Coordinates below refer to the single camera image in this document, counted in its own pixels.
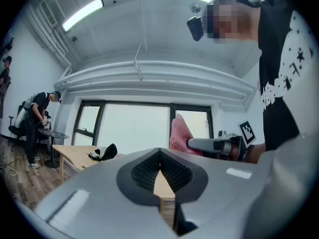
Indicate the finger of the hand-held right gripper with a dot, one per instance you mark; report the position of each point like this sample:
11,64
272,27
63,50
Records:
204,144

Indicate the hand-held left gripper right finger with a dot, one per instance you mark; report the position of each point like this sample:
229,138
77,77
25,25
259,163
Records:
219,195

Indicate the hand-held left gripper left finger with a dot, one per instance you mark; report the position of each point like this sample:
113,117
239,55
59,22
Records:
99,195

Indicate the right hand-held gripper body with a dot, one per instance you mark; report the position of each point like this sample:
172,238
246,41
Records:
238,149

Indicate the pink cloth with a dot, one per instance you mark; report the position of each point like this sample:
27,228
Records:
179,136

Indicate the pale green cartoon print umbrella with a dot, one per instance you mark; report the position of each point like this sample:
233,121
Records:
107,152

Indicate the person's right forearm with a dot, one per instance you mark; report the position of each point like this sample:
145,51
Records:
256,153

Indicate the round black marble table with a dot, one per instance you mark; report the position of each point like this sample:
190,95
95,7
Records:
53,134

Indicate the white ceiling pipes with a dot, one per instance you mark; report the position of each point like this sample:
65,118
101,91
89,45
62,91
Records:
149,71

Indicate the black white star print shirt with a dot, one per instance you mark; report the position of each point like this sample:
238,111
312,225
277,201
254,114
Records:
274,58

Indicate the black office chair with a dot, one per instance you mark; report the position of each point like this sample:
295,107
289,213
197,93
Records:
15,131

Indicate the person's head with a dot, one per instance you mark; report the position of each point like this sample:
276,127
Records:
224,21

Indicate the round smoke detector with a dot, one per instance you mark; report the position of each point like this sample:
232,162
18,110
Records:
195,8

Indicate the white ceiling air vent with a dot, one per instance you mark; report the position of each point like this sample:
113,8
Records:
48,12

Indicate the grey gripper-mounted camera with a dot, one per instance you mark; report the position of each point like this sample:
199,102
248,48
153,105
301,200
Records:
225,134

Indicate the black head-worn camera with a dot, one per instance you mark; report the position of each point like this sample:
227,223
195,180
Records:
195,29

